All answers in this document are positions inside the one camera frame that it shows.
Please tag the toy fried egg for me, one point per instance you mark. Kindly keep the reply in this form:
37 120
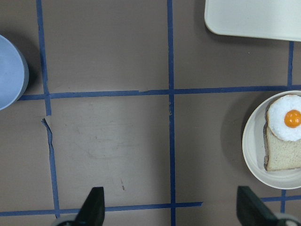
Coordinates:
284 118

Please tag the cream round plate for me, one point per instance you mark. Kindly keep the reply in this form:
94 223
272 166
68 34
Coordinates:
254 151

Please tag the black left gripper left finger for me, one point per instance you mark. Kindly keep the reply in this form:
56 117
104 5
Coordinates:
92 212

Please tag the light blue bowl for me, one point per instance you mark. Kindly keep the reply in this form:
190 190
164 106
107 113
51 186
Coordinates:
14 73

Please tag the bread slice on plate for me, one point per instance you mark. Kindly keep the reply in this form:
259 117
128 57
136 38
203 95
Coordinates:
280 154

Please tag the cream bear tray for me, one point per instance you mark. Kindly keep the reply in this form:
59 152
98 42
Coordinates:
267 19

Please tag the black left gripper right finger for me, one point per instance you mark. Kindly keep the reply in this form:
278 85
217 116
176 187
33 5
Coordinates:
251 211

